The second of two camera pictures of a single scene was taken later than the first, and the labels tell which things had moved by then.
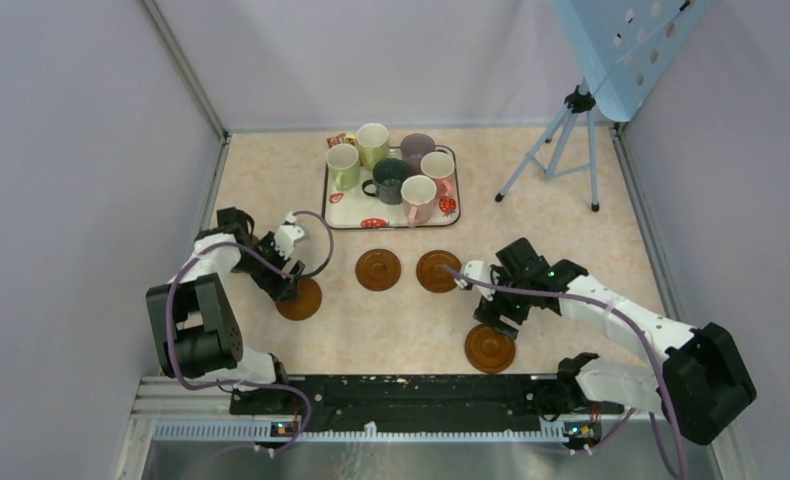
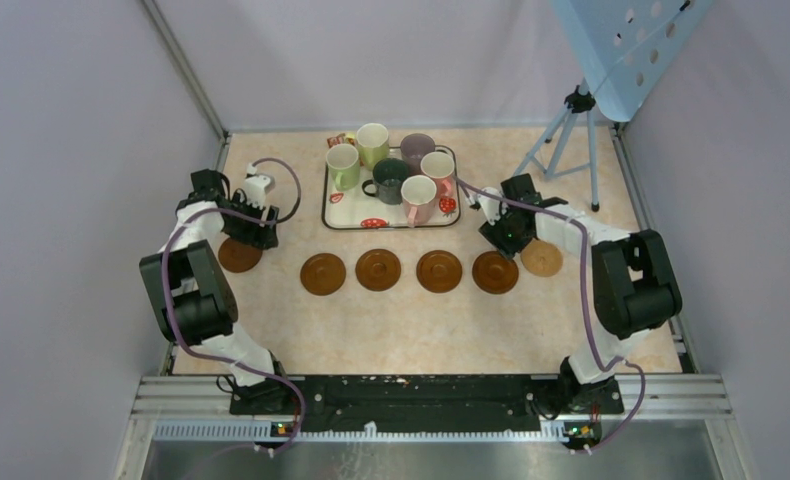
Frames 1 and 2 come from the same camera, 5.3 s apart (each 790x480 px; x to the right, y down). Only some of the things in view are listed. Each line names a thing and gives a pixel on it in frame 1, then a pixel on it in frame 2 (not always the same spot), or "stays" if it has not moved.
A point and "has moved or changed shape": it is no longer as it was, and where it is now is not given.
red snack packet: x=341 y=138 stays
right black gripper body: x=515 y=305 → x=504 y=233
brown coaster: x=378 y=270 stays
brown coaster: x=305 y=305 → x=323 y=274
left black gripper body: x=266 y=275 → x=243 y=215
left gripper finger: x=290 y=292 → x=264 y=236
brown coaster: x=488 y=350 has moved or changed shape
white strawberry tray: x=353 y=209 stays
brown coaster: x=431 y=272 stays
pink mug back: x=439 y=166 stays
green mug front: x=343 y=162 stays
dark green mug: x=388 y=175 stays
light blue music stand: x=625 y=47 stays
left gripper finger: x=298 y=268 → x=272 y=213
